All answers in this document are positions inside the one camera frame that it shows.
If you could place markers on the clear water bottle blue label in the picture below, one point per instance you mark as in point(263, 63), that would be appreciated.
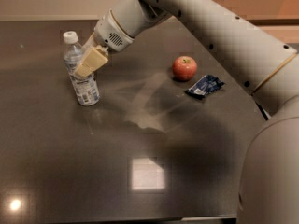
point(85, 88)

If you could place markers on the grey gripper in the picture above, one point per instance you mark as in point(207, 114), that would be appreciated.
point(109, 34)

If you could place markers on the blue snack wrapper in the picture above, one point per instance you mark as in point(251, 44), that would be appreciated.
point(203, 87)

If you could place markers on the red apple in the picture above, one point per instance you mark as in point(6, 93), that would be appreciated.
point(184, 68)

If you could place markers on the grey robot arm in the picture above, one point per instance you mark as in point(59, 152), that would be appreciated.
point(267, 70)

